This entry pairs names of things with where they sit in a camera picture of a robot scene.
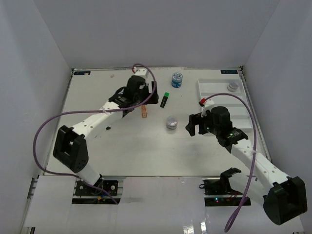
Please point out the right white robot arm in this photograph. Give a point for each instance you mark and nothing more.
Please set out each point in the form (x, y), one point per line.
(282, 197)

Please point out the white compartment tray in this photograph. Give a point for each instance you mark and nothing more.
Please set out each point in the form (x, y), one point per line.
(235, 102)

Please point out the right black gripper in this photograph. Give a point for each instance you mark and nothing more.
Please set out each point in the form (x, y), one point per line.
(196, 120)

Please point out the right blue label sticker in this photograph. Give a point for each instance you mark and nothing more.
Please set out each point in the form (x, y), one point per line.
(229, 72)

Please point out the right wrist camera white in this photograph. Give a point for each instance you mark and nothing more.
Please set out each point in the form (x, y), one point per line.
(206, 105)

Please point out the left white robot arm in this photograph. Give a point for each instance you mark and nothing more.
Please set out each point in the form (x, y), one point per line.
(71, 146)

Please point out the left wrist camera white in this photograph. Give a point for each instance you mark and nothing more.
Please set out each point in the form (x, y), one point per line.
(142, 72)

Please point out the blue label sticker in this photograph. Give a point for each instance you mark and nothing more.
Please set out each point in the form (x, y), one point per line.
(229, 72)
(82, 73)

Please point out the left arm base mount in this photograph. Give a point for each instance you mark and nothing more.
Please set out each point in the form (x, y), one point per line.
(109, 194)

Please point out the green cap black highlighter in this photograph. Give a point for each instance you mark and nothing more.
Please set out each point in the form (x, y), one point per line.
(164, 100)

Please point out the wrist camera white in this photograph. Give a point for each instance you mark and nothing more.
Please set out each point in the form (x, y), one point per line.
(206, 105)
(142, 72)

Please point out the left blue label sticker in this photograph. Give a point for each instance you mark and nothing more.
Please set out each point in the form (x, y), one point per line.
(82, 73)

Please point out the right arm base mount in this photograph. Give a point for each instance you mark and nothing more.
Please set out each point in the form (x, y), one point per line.
(218, 192)

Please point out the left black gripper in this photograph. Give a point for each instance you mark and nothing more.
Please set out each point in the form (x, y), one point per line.
(154, 99)

